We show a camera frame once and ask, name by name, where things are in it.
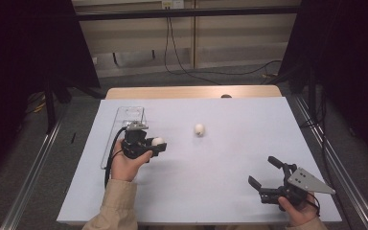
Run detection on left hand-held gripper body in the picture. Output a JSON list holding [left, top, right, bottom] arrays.
[[121, 121, 155, 160]]

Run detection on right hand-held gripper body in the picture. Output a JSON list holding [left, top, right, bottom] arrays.
[[259, 164, 336, 208]]

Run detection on white egg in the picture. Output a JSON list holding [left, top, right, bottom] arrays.
[[194, 123, 206, 138], [151, 136, 166, 148]]

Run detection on clear plastic egg container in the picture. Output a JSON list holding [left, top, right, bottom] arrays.
[[100, 105, 147, 171]]

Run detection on person's right hand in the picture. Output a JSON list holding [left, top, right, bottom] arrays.
[[277, 192, 319, 228]]

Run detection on person's left hand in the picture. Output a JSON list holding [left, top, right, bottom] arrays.
[[110, 139, 153, 183]]

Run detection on black metal stand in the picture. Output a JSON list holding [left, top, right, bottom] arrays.
[[43, 75, 59, 134]]

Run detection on black curtain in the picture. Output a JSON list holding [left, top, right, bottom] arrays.
[[0, 0, 102, 185], [279, 0, 368, 169]]

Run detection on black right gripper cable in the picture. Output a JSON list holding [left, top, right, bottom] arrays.
[[306, 191, 321, 219]]

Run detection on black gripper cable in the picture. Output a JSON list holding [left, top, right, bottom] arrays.
[[306, 191, 321, 219], [103, 126, 127, 190]]

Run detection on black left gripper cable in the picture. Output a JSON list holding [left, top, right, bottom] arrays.
[[103, 126, 127, 190]]

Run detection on metal floor rail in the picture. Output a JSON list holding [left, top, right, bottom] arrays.
[[291, 95, 368, 230], [0, 118, 65, 230]]

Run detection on black power cable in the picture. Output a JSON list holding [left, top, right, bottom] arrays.
[[167, 16, 283, 77], [163, 16, 221, 86]]

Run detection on yellow cable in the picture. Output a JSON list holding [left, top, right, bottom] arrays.
[[32, 100, 47, 114]]

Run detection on white wall outlet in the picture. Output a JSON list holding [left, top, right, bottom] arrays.
[[161, 0, 185, 10]]

